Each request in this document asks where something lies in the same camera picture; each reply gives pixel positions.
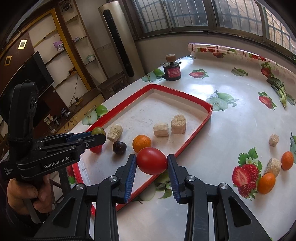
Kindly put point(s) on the red rimmed white tray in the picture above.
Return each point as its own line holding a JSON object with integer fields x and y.
{"x": 137, "y": 115}

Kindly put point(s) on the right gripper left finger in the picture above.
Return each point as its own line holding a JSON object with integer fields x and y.
{"x": 89, "y": 212}

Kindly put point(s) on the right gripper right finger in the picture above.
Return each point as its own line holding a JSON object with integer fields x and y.
{"x": 232, "y": 218}

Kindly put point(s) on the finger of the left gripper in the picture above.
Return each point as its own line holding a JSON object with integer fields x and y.
{"x": 85, "y": 143}
{"x": 75, "y": 136}

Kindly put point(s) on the left hand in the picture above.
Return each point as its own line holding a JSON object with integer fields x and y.
{"x": 17, "y": 192}

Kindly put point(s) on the fruit print tablecloth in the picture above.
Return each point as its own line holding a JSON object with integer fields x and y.
{"x": 246, "y": 111}

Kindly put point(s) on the small beige block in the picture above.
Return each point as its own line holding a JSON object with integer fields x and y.
{"x": 273, "y": 140}

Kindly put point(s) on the wooden shelf unit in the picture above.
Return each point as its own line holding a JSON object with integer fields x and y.
{"x": 77, "y": 71}

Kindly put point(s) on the beige block tall striped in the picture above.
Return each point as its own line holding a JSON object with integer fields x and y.
{"x": 273, "y": 166}

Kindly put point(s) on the green grape tomato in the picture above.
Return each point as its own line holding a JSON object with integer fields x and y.
{"x": 98, "y": 130}

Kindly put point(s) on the red tomato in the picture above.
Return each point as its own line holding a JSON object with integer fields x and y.
{"x": 96, "y": 149}
{"x": 151, "y": 161}

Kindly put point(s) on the purple plush toy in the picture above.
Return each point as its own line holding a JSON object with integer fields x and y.
{"x": 59, "y": 46}

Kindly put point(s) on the standing air conditioner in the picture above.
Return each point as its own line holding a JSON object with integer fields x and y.
{"x": 122, "y": 40}

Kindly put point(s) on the wooden stool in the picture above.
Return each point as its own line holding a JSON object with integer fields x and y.
{"x": 113, "y": 85}

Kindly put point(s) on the black television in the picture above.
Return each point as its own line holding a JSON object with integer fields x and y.
{"x": 32, "y": 71}

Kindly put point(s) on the dark plum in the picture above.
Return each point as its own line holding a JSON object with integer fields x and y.
{"x": 119, "y": 147}

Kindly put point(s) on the green leafy vegetable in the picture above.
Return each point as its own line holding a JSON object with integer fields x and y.
{"x": 279, "y": 87}

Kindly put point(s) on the black jar red label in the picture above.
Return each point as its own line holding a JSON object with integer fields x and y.
{"x": 171, "y": 68}

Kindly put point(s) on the orange mandarin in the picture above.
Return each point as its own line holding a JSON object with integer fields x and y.
{"x": 287, "y": 160}
{"x": 266, "y": 183}
{"x": 140, "y": 142}

